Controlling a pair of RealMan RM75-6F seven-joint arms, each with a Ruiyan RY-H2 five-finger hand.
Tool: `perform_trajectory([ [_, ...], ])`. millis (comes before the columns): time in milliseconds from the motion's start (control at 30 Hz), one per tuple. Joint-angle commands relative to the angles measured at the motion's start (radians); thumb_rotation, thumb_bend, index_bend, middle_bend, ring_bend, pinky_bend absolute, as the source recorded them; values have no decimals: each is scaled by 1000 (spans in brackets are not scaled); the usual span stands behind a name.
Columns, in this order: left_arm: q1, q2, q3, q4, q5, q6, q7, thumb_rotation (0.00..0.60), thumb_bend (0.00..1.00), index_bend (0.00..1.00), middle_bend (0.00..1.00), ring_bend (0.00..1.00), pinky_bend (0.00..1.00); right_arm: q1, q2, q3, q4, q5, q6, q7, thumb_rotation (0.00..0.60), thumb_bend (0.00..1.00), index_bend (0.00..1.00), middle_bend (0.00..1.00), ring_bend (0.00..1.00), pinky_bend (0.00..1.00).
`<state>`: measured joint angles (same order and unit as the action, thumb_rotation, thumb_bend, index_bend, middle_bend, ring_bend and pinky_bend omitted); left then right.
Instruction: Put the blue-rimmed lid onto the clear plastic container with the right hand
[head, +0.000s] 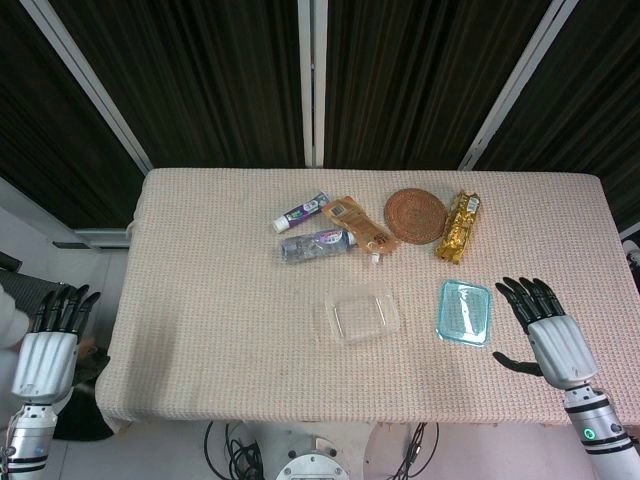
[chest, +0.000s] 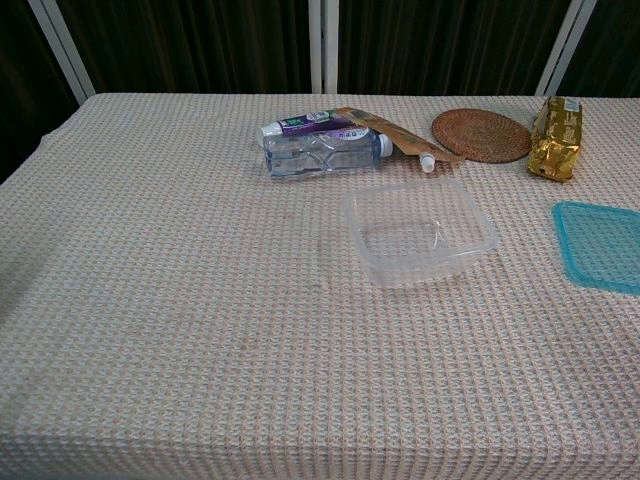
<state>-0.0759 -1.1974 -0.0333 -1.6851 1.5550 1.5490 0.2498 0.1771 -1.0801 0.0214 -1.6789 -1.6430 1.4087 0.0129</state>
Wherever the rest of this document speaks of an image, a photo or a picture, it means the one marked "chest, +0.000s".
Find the teal plastic container lid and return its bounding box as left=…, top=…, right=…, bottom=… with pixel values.
left=551, top=200, right=640, bottom=297

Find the clear plastic food container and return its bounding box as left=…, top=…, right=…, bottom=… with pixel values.
left=342, top=177, right=500, bottom=291

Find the clear plastic water bottle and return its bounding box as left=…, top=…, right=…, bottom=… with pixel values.
left=262, top=125, right=395, bottom=180

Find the purple toothpaste tube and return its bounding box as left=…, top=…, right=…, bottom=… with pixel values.
left=257, top=110, right=354, bottom=139

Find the beige waffle tablecloth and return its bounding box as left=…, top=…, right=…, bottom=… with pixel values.
left=0, top=92, right=640, bottom=480

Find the brown spout pouch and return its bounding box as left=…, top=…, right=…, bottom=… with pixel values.
left=333, top=106, right=464, bottom=174

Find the round woven rattan coaster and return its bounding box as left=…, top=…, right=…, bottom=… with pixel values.
left=431, top=108, right=532, bottom=164

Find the dark pleated curtain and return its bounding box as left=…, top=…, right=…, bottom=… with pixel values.
left=54, top=0, right=311, bottom=95
left=337, top=0, right=571, bottom=96
left=0, top=0, right=81, bottom=184
left=557, top=0, right=640, bottom=99

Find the gold foil snack package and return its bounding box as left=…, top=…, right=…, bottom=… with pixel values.
left=526, top=95, right=585, bottom=182

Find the white frame post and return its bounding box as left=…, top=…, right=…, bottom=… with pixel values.
left=534, top=0, right=599, bottom=97
left=308, top=0, right=340, bottom=95
left=27, top=0, right=96, bottom=100

